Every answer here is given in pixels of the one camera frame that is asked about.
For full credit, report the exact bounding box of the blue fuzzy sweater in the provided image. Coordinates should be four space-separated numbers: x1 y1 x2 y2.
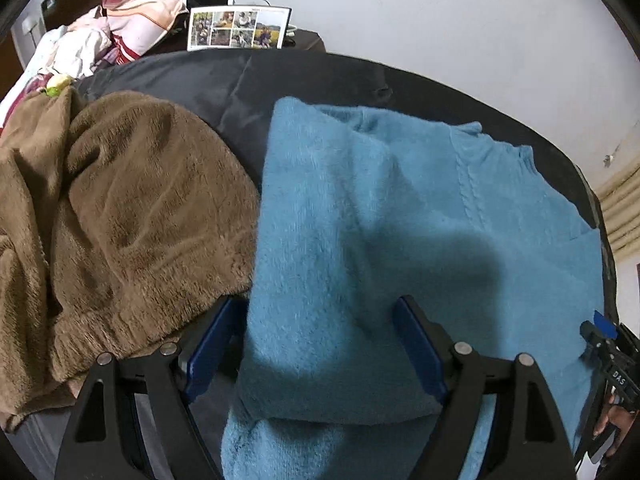
220 96 613 480

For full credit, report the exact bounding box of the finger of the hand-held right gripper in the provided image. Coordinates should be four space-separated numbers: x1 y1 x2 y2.
593 310 619 338
580 321 608 361

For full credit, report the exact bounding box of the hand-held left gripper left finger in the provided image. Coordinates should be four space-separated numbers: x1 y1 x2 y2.
54 296 249 480

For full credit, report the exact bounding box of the yellow green small object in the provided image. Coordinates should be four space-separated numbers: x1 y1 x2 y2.
42 74 76 97

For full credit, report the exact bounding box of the dark grey table cover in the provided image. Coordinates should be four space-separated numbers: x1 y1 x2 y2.
0 50 621 480

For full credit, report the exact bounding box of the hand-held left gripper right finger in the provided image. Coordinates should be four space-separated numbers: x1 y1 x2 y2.
392 295 576 480

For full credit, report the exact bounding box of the pink striped pillow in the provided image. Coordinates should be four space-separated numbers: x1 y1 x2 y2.
101 0 191 56

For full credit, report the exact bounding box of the person's right hand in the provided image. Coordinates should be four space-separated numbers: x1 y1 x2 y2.
592 397 636 443

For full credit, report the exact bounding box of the brown fleece garment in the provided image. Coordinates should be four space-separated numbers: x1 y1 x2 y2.
0 85 262 433

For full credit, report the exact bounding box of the photo collage frame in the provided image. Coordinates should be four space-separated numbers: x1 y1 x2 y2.
186 5 293 52

